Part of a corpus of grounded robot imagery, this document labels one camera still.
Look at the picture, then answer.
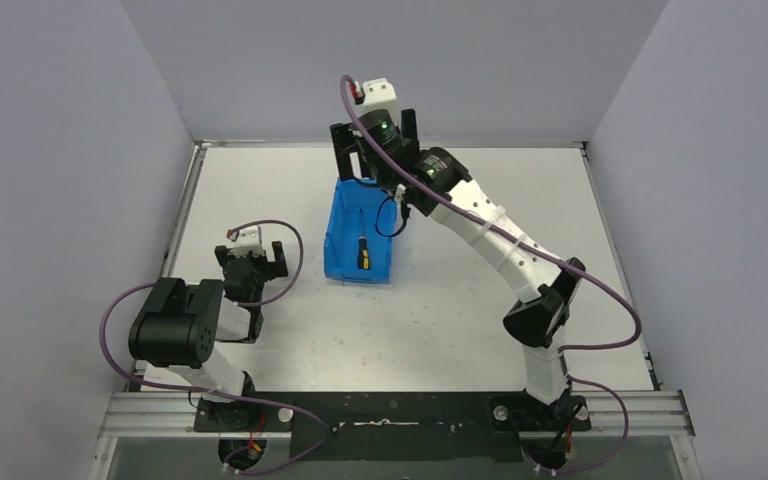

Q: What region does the black yellow screwdriver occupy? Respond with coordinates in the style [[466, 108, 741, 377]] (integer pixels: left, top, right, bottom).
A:
[[357, 208, 371, 270]]

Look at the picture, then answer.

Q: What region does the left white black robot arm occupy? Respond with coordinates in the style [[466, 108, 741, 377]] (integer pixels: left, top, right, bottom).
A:
[[128, 219, 339, 434]]

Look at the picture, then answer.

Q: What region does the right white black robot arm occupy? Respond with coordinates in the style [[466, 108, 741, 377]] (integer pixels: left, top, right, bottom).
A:
[[330, 109, 586, 431]]

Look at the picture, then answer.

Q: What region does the blue plastic bin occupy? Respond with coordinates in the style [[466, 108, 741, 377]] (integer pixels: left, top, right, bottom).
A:
[[323, 180, 397, 284]]

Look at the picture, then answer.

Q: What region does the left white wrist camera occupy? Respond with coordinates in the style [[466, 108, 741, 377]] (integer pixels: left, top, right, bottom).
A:
[[227, 225, 265, 258]]

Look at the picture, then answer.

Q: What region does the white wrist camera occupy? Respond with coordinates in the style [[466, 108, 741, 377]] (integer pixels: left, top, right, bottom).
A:
[[227, 225, 265, 258], [360, 78, 400, 122]]

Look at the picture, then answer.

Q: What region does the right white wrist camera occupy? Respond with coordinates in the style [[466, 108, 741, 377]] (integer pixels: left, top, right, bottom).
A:
[[360, 78, 400, 122]]

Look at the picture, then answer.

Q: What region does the short black cable loop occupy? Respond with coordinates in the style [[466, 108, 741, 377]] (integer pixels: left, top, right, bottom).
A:
[[374, 192, 413, 239]]

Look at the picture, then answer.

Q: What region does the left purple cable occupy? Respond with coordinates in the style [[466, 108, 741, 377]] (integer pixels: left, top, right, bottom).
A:
[[98, 219, 329, 477]]

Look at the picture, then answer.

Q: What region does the purple cable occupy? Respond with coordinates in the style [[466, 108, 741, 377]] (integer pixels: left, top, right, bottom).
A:
[[339, 74, 644, 477], [98, 219, 329, 477]]

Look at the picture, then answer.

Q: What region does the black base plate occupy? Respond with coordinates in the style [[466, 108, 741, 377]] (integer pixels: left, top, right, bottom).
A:
[[193, 392, 592, 464]]

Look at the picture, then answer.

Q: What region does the aluminium front rail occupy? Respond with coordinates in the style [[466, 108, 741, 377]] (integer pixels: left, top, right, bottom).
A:
[[100, 391, 695, 439]]

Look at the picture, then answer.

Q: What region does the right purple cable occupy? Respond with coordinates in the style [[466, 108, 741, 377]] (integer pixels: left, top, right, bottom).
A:
[[339, 74, 644, 477]]

